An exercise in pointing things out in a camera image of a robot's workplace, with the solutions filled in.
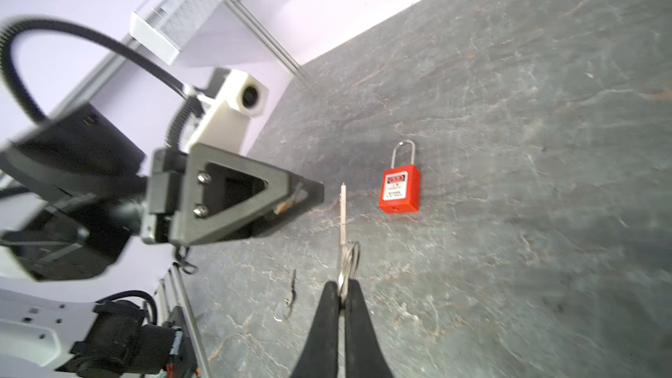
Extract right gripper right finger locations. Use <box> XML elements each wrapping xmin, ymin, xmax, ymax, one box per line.
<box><xmin>344</xmin><ymin>279</ymin><xmax>394</xmax><ymax>378</ymax></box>

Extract aluminium front rail frame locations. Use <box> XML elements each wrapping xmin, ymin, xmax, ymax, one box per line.
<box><xmin>154</xmin><ymin>264</ymin><xmax>215</xmax><ymax>377</ymax></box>

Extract white mesh box basket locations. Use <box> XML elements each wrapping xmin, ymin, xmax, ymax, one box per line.
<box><xmin>129</xmin><ymin>0</ymin><xmax>221</xmax><ymax>65</ymax></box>

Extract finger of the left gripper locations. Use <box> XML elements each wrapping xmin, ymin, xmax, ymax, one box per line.
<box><xmin>168</xmin><ymin>145</ymin><xmax>325</xmax><ymax>246</ymax></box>

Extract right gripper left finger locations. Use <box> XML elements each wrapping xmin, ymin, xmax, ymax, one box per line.
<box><xmin>290</xmin><ymin>281</ymin><xmax>341</xmax><ymax>378</ymax></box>

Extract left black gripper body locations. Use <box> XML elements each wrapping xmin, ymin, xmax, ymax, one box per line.
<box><xmin>139</xmin><ymin>148</ymin><xmax>187</xmax><ymax>246</ymax></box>

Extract silver key with ring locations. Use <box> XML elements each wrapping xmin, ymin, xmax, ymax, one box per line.
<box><xmin>337</xmin><ymin>183</ymin><xmax>361</xmax><ymax>307</ymax></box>

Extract red safety padlock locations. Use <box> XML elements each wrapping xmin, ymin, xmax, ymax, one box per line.
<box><xmin>378</xmin><ymin>139</ymin><xmax>422</xmax><ymax>215</ymax></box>

